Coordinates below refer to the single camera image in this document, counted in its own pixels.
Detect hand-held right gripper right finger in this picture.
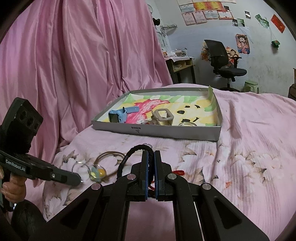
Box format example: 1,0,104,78
154,150,270,241

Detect thin silver ring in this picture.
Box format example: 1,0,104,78
71,161,92,177

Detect beige smart watch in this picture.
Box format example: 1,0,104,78
139,108,174,126

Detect blue smart watch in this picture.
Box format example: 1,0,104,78
108,106,140,124

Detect group of wall certificates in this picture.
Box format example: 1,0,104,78
177,0,234,26

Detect wooden desk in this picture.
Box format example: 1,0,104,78
163,49,196,84

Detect pink satin curtain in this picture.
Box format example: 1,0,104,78
0,0,174,163

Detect grey cardboard box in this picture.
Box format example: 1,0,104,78
91,85,224,142

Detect person's left hand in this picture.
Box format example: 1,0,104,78
0,167,26,205

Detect green plastic stool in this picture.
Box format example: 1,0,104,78
243,80,259,94

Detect black braided bracelet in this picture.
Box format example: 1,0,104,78
116,144,154,186

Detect black office chair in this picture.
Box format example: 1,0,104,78
204,39,248,92

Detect cartoon figures wall poster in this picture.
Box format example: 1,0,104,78
201,45,242,68

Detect brown cord necklace green pendant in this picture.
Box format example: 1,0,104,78
89,151,127,181

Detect green wall photos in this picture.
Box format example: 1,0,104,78
255,14,270,29

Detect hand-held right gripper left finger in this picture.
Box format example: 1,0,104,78
30,150,155,241

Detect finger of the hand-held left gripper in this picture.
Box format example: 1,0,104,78
50,167,82,186

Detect red paper square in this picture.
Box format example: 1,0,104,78
270,14,286,33

